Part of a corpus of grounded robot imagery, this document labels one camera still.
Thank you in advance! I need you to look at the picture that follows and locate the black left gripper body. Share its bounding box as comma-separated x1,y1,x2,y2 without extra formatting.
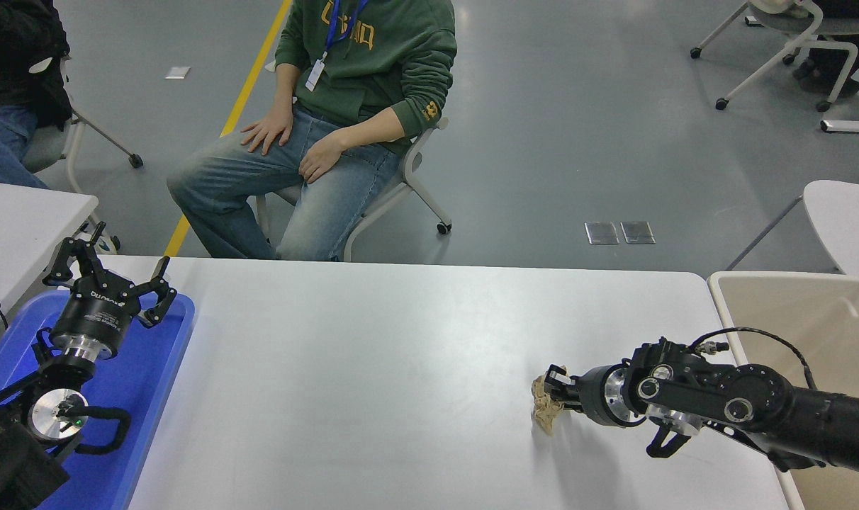
50,273,142,351

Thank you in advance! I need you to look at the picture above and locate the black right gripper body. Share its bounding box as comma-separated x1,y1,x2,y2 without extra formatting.
578,365,618,427

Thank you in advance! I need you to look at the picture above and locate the tan paper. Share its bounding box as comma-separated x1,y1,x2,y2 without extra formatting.
531,375,565,436

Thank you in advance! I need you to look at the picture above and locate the person's right hand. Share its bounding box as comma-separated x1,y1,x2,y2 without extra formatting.
241,113,294,157

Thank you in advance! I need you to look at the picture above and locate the person's left hand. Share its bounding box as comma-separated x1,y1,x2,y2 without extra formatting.
300,131,347,183

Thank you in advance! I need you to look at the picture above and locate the white side table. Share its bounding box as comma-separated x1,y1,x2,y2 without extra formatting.
0,179,99,334

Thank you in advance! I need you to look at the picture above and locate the blue plastic tray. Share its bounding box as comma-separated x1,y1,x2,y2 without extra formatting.
0,289,196,510

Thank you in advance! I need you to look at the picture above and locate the white wheeled chair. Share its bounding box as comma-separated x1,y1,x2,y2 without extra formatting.
690,0,859,113
22,55,145,196
256,117,453,263

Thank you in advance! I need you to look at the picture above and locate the person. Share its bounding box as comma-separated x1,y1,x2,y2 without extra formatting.
791,0,859,100
0,0,72,191
167,0,459,261

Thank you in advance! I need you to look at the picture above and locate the large pale bin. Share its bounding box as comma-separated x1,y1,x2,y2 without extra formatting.
707,271,859,510

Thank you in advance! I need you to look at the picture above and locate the white rounded table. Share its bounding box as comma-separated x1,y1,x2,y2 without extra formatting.
727,179,859,291

